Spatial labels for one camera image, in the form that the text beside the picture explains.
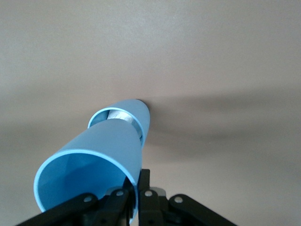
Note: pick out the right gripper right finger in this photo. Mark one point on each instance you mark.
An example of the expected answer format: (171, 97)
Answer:
(148, 207)

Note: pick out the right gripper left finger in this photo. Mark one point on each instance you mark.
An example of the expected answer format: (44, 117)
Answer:
(117, 207)

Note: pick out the blue plastic cup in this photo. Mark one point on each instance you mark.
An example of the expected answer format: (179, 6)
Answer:
(105, 141)
(138, 113)

